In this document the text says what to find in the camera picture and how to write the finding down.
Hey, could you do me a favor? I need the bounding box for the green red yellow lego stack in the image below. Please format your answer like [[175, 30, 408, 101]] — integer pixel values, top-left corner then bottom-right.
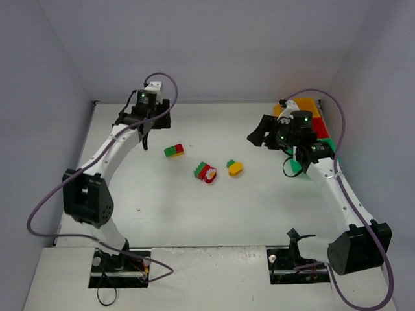
[[164, 144, 184, 158]]

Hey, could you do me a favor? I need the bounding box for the green yellow oval lego stack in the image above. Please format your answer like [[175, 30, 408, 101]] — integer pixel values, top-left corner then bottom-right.
[[226, 159, 243, 177]]

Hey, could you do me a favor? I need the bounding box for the green red flower lego stack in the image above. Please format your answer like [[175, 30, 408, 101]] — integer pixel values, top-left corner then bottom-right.
[[193, 162, 217, 184]]

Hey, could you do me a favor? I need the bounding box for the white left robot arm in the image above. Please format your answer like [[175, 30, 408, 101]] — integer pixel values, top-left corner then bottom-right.
[[63, 86, 171, 256]]

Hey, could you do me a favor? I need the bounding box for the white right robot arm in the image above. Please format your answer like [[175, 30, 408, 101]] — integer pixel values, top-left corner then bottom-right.
[[247, 110, 392, 275]]

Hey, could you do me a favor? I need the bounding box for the red plastic bin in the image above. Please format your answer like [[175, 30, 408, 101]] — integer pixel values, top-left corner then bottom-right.
[[312, 117, 330, 139]]

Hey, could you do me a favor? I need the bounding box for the yellow plastic bin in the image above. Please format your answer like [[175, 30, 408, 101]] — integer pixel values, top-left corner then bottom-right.
[[274, 98, 320, 118]]

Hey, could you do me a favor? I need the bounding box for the green plastic bin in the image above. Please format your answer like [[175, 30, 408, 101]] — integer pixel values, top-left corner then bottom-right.
[[287, 138, 336, 177]]

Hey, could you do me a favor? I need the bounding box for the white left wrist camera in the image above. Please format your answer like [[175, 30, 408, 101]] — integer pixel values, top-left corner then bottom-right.
[[144, 80, 163, 101]]

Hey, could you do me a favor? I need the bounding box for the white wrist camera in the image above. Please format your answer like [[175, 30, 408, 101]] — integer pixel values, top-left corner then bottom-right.
[[278, 99, 300, 124], [144, 80, 163, 101]]

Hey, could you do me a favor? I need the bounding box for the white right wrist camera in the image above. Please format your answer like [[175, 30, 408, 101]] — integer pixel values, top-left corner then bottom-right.
[[278, 99, 300, 124]]

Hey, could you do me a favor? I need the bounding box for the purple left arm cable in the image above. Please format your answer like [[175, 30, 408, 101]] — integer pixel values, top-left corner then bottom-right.
[[26, 72, 179, 284]]

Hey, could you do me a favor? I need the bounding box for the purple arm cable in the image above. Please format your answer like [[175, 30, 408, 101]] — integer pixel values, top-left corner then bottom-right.
[[26, 72, 179, 284], [279, 89, 395, 308]]

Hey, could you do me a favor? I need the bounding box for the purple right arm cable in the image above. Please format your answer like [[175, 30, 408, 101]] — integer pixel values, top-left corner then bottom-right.
[[279, 89, 395, 308]]

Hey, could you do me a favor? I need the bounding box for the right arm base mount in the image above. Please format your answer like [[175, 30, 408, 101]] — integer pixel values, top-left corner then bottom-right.
[[266, 246, 330, 285]]

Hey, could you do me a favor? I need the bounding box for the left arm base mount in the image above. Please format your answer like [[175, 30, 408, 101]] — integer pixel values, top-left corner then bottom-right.
[[88, 248, 151, 289]]

